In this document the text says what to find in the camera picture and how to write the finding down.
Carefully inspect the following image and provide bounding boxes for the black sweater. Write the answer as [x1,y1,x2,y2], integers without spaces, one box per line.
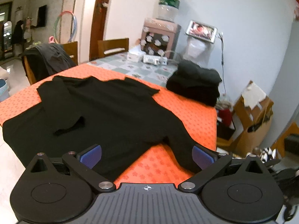
[3,76,200,181]

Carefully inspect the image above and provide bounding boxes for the folded black clothes stack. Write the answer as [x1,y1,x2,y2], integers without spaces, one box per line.
[166,60,222,107]

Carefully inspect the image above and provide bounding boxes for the orange patterned table mat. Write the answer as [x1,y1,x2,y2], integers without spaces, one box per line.
[1,64,216,185]

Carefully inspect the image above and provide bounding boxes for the red bag on floor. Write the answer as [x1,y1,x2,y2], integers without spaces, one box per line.
[217,108,235,130]

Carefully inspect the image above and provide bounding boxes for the brown cardboard box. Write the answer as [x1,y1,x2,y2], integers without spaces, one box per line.
[233,81,274,157]

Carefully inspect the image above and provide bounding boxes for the wooden chair right side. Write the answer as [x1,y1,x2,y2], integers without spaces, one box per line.
[271,122,299,159]

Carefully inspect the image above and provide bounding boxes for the blue white bucket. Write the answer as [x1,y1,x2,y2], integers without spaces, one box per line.
[0,79,10,102]

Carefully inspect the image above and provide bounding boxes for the checkered tablecloth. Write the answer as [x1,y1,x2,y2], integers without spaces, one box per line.
[88,53,177,87]

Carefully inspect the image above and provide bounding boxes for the wooden chair with jacket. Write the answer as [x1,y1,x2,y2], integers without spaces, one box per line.
[23,40,79,85]

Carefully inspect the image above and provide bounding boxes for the plastic covered appliance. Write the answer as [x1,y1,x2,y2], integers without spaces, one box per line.
[183,36,214,68]

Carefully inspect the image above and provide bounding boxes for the white power strip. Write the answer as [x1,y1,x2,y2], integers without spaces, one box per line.
[142,55,168,66]

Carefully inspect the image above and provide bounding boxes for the wooden chair far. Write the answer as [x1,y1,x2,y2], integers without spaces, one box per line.
[97,38,129,58]

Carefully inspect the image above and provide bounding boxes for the white tissue box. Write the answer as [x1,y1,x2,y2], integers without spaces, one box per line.
[127,45,145,62]

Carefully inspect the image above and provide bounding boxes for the thin tablet stand pole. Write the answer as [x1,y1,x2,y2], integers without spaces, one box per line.
[217,32,226,95]

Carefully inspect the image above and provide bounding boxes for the tablet showing video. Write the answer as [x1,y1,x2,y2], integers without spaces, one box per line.
[186,20,218,43]

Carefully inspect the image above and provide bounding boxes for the brown water dispenser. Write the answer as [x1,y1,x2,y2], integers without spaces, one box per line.
[140,18,181,59]

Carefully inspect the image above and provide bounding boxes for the colourful hula hoop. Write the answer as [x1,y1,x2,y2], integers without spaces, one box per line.
[53,10,77,43]

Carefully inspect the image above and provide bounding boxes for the brown wooden door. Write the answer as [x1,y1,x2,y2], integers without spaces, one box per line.
[89,0,109,60]

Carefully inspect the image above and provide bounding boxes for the water bottle on dispenser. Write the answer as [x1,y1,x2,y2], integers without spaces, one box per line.
[157,0,180,22]

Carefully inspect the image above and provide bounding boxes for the wall mounted television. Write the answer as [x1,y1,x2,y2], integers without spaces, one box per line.
[36,5,47,28]

